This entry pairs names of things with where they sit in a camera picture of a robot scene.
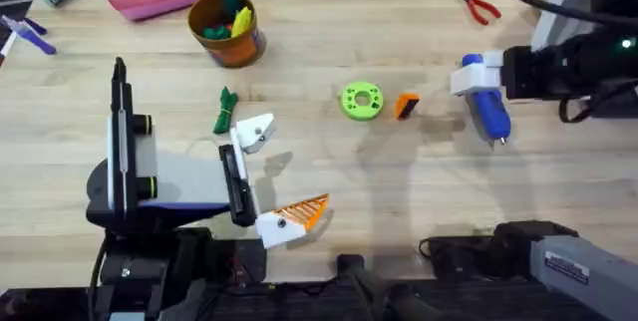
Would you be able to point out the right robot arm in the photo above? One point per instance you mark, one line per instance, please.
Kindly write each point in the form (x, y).
(583, 271)

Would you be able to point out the black rail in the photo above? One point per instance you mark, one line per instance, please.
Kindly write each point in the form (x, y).
(309, 303)

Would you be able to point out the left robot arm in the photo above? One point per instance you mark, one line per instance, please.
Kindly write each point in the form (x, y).
(134, 271)

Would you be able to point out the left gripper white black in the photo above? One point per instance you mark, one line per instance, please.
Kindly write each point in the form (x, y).
(189, 181)

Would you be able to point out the brown tub with toys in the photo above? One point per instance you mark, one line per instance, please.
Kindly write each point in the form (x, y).
(226, 32)

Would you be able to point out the black upright left wrist plate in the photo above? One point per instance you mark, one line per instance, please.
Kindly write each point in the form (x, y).
(121, 136)

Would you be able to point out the green toy vegetable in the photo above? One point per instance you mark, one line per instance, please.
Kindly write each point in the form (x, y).
(225, 110)

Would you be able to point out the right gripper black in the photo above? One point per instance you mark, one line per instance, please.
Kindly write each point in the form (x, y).
(543, 72)

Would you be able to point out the green disc with holes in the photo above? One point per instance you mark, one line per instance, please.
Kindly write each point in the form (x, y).
(362, 101)

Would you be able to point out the orange ribbed wedge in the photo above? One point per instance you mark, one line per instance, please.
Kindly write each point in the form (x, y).
(407, 106)

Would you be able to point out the black post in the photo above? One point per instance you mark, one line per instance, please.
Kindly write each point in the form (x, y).
(369, 281)

